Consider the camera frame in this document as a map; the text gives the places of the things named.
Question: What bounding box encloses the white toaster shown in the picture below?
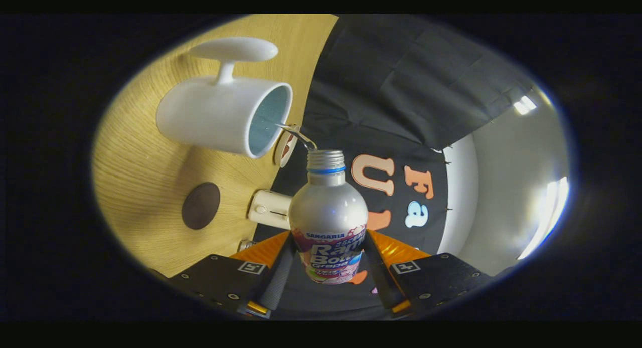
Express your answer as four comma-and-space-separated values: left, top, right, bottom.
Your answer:
248, 189, 293, 230

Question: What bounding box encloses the black backdrop cloth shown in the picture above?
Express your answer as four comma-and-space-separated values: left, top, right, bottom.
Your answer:
253, 14, 537, 318

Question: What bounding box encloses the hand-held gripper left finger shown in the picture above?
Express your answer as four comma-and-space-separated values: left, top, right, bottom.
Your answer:
168, 230, 297, 319

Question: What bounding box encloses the white cup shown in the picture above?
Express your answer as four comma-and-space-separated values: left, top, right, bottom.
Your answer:
156, 37, 293, 159

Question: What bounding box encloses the dark brown round coaster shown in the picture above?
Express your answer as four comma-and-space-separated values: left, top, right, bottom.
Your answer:
181, 182, 221, 231

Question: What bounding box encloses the ceiling light panel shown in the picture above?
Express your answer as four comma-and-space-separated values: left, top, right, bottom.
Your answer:
514, 95, 537, 115
519, 178, 570, 261

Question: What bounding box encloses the clear juice stream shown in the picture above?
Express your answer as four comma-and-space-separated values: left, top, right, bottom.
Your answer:
276, 122, 317, 152

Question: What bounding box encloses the white oval plate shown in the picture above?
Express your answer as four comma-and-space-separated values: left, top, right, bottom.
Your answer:
273, 125, 301, 168

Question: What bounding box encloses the wooden table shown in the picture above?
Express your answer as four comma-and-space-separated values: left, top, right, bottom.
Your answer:
92, 14, 339, 278

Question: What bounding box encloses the silver aluminium juice bottle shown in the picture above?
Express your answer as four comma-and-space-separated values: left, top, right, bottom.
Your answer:
288, 149, 369, 285

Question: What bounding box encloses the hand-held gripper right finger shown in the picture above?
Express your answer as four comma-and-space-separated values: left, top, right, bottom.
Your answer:
362, 230, 495, 318

